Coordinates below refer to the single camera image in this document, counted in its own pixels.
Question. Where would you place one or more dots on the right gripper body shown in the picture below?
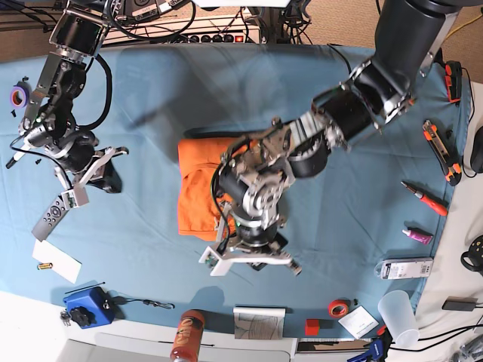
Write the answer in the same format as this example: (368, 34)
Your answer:
(74, 151)

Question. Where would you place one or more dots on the black power adapter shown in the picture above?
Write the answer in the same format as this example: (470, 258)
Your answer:
(458, 304)

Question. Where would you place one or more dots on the orange t-shirt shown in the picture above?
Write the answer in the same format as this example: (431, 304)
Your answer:
(197, 214)

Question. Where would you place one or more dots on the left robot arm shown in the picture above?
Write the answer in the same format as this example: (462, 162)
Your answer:
(258, 167)

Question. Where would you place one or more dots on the purple glue tube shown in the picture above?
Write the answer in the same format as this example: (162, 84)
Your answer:
(417, 235)

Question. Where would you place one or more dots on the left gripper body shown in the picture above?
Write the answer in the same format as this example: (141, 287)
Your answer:
(255, 234)

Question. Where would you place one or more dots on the plastic blister pack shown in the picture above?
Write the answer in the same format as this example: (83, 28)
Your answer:
(405, 268)

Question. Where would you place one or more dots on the white paper card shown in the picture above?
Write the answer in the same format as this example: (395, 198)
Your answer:
(63, 264)

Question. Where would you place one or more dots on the translucent plastic cup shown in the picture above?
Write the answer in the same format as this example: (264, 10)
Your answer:
(396, 311)

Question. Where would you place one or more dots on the blue clamp box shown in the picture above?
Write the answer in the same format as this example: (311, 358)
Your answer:
(89, 308)

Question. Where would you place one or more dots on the power strip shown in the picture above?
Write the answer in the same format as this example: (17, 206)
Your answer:
(229, 38)

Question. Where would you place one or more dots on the small yellow battery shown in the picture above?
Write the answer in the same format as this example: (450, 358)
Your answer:
(44, 266)

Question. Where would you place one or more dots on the grey remote control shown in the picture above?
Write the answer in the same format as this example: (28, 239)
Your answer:
(53, 215)

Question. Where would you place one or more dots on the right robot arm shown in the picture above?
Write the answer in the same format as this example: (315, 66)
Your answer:
(48, 122)

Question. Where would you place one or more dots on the black computer mouse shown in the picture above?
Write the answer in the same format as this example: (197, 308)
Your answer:
(476, 157)

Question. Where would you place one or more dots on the red tape roll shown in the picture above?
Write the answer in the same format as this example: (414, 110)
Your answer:
(339, 308)

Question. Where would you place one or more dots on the silver carabiner with strap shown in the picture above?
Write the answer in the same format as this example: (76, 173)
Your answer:
(120, 300)

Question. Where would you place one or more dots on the purple tape roll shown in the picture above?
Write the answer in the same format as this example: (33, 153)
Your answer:
(20, 94)

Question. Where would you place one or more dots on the orange drink bottle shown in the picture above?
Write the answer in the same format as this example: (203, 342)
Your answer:
(187, 341)

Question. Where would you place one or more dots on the blue-grey table cloth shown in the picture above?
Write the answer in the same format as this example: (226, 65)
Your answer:
(341, 223)

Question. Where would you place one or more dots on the black and white marker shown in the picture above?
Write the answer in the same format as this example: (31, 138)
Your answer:
(15, 158)

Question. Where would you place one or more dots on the small red cube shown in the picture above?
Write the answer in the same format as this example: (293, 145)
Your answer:
(312, 327)

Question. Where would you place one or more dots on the grey notebook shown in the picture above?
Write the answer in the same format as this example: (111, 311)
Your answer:
(256, 323)

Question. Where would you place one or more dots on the white square card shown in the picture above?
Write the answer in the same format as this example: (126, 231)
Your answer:
(358, 322)

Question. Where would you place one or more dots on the orange black clamp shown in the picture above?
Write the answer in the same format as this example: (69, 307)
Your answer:
(453, 80)

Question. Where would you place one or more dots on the blue spring clamp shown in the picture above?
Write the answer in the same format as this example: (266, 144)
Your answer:
(377, 349)

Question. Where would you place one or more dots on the red screwdriver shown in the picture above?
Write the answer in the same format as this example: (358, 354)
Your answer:
(435, 205)

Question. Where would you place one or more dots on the orange black utility knife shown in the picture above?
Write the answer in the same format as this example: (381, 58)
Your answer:
(449, 161)

